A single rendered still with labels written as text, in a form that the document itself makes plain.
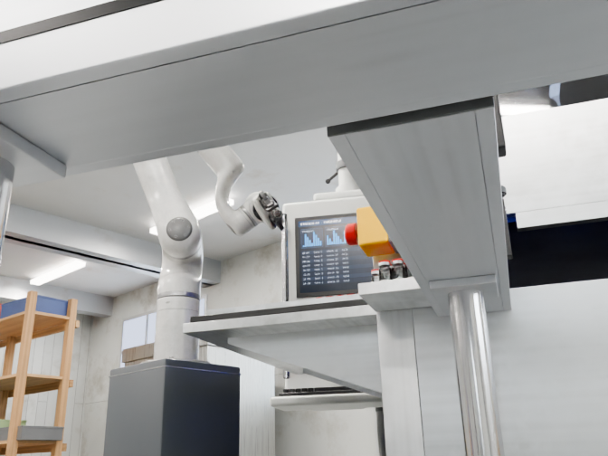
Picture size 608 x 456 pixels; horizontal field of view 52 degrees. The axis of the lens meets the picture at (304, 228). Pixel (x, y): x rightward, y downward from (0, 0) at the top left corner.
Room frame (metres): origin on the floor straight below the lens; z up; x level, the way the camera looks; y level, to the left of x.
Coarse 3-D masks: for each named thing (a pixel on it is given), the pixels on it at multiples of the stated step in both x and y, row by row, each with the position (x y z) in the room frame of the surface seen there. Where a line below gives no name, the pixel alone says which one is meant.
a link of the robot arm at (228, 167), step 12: (204, 156) 1.70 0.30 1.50; (216, 156) 1.68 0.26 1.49; (228, 156) 1.68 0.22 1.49; (216, 168) 1.70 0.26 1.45; (228, 168) 1.69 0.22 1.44; (240, 168) 1.71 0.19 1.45; (228, 180) 1.70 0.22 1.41; (216, 192) 1.70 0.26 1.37; (228, 192) 1.73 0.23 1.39; (216, 204) 1.72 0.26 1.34; (228, 204) 1.72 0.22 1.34; (228, 216) 1.71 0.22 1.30; (240, 216) 1.71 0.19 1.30; (240, 228) 1.72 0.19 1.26; (252, 228) 1.75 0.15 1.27
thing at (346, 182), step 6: (342, 162) 2.21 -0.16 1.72; (336, 168) 2.25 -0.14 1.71; (342, 168) 2.22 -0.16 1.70; (336, 174) 2.30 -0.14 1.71; (342, 174) 2.22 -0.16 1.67; (348, 174) 2.22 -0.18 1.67; (330, 180) 2.33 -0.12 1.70; (342, 180) 2.22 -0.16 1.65; (348, 180) 2.22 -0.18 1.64; (354, 180) 2.23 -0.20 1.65; (342, 186) 2.21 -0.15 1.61; (348, 186) 2.20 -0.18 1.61; (354, 186) 2.21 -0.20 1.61
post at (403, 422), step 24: (384, 312) 1.10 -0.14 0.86; (408, 312) 1.09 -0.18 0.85; (384, 336) 1.10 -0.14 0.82; (408, 336) 1.09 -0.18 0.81; (384, 360) 1.11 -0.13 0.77; (408, 360) 1.09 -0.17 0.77; (384, 384) 1.11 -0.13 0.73; (408, 384) 1.09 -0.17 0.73; (384, 408) 1.11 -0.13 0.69; (408, 408) 1.09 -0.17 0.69; (408, 432) 1.10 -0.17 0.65
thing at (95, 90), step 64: (0, 0) 0.35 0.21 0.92; (64, 0) 0.33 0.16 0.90; (128, 0) 0.32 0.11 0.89; (192, 0) 0.31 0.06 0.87; (256, 0) 0.29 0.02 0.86; (320, 0) 0.28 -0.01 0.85; (384, 0) 0.27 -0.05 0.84; (448, 0) 0.27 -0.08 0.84; (512, 0) 0.28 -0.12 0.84; (576, 0) 0.28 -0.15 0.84; (0, 64) 0.35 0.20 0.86; (64, 64) 0.33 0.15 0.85; (128, 64) 0.32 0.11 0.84; (192, 64) 0.33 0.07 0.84; (256, 64) 0.33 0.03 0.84; (320, 64) 0.33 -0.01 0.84; (384, 64) 0.33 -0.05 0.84; (448, 64) 0.33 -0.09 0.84; (512, 64) 0.34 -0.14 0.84; (576, 64) 0.34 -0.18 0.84; (64, 128) 0.40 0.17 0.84; (128, 128) 0.40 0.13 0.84; (192, 128) 0.41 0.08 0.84; (256, 128) 0.41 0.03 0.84
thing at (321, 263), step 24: (336, 192) 2.19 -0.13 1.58; (360, 192) 2.17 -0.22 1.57; (288, 216) 2.20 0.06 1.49; (312, 216) 2.18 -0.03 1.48; (336, 216) 2.17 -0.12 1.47; (288, 240) 2.20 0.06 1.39; (312, 240) 2.18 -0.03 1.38; (336, 240) 2.17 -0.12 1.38; (312, 264) 2.18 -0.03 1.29; (336, 264) 2.17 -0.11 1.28; (360, 264) 2.15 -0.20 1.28; (312, 288) 2.18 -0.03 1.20; (336, 288) 2.17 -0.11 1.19; (288, 384) 2.20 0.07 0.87; (312, 384) 2.19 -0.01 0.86; (336, 384) 2.17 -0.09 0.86
